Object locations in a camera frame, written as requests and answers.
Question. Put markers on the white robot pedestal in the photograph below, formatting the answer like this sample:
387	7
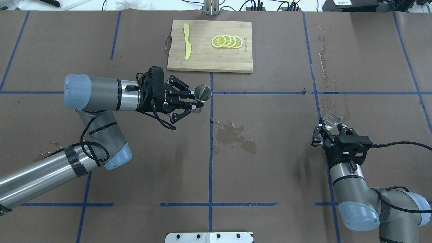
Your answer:
210	237

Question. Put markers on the black computer box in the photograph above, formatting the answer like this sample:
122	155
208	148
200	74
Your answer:
350	5

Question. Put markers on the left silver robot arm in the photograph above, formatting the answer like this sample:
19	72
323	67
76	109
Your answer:
102	143

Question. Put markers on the black handled tool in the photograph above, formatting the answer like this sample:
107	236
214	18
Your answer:
54	3

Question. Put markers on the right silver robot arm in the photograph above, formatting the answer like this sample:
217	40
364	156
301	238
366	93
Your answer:
395	211

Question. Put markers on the aluminium frame post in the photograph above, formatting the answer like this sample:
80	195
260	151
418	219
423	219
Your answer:
210	7

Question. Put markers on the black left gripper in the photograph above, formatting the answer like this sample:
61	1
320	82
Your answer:
161	101

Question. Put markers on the lemon slice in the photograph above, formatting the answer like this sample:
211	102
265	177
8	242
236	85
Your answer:
233	42
228	41
239	42
218	41

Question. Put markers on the clear glass beaker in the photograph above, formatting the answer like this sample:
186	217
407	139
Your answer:
332	119

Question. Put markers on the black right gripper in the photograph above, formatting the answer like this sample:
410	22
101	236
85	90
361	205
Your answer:
321	137

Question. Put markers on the yellow plastic knife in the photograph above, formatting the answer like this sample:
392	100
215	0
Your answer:
188	46

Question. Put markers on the bamboo cutting board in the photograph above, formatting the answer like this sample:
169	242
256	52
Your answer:
204	57

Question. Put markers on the steel jigger measuring cup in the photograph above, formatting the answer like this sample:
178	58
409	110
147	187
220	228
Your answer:
202	93

